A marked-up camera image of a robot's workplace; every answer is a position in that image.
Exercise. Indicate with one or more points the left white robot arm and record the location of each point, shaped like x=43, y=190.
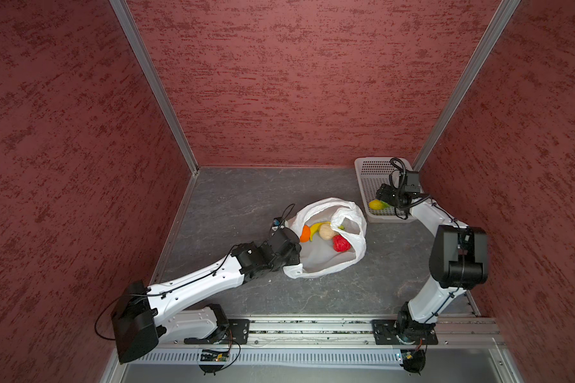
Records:
x=143, y=317

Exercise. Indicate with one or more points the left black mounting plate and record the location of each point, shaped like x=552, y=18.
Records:
x=228, y=332

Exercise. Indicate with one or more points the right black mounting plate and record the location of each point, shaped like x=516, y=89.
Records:
x=388, y=332

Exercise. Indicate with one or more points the black mounting plate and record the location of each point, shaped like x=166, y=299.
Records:
x=388, y=332
x=228, y=332

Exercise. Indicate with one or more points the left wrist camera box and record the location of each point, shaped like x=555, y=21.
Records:
x=280, y=221

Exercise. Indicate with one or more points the white plastic bag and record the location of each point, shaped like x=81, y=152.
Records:
x=317, y=257

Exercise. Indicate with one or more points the perforated metal cable tray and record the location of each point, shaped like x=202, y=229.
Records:
x=384, y=359

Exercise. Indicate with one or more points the orange fruit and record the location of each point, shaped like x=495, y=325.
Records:
x=305, y=234

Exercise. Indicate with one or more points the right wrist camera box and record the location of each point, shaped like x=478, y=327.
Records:
x=403, y=178

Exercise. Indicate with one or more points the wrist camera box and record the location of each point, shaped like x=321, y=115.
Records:
x=403, y=178
x=280, y=221

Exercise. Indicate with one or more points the left aluminium corner post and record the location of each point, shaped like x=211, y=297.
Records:
x=129, y=27

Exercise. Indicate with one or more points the red apple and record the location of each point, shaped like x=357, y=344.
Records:
x=340, y=244

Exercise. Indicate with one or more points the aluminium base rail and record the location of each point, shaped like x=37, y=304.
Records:
x=335, y=331

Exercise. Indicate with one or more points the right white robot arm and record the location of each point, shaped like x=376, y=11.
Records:
x=458, y=262

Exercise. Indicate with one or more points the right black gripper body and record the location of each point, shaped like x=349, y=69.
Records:
x=390, y=195

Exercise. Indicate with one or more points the right aluminium corner post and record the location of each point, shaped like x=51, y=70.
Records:
x=488, y=41

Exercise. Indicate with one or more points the aluminium corner post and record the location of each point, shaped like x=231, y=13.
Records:
x=488, y=41
x=129, y=27

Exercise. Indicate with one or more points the yellow lemon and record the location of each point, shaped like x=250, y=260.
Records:
x=375, y=205

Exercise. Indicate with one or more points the yellow banana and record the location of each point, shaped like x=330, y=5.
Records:
x=316, y=227

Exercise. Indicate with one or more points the pale peach fruit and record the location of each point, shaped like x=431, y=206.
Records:
x=326, y=232

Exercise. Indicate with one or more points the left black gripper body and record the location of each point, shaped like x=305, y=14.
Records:
x=291, y=258

